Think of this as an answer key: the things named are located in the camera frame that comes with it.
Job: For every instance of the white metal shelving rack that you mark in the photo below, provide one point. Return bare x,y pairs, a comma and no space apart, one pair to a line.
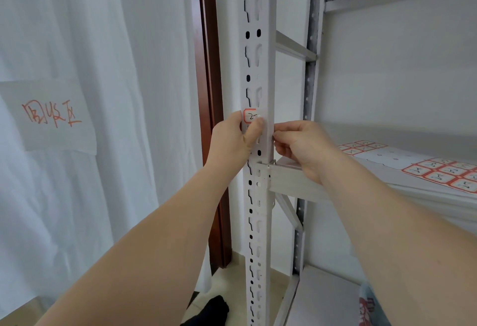
261,57

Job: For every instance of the person's left hand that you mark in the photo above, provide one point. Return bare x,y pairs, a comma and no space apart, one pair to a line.
225,143

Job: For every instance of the white backing sheet with holes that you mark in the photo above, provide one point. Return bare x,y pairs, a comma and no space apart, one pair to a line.
395,158

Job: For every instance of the paper sign with red writing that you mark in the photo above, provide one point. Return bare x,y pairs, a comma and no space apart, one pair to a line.
52,117

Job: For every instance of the brown wooden door frame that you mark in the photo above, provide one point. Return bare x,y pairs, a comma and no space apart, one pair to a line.
208,57

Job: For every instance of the person's left thumb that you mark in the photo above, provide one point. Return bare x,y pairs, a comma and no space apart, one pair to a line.
255,132

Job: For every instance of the white curtain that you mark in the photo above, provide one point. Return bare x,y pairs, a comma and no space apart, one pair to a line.
111,76

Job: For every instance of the person's right thumb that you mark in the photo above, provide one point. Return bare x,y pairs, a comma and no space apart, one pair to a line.
284,137

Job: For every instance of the person's right hand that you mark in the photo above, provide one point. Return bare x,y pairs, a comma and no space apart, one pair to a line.
311,150

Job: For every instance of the black fabric item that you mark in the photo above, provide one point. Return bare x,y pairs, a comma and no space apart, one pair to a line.
210,311

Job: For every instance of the person's left forearm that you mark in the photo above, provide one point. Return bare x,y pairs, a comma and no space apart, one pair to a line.
149,247

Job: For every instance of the small red-bordered sticker sheet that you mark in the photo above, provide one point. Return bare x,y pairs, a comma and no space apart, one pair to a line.
363,147

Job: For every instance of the large red-bordered sticker sheet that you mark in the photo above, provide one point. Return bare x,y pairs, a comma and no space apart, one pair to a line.
443,173

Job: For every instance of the red-bordered white label sticker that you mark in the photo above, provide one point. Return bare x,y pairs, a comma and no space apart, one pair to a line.
252,114

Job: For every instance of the person's right forearm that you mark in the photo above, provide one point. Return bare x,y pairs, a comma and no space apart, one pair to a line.
402,247

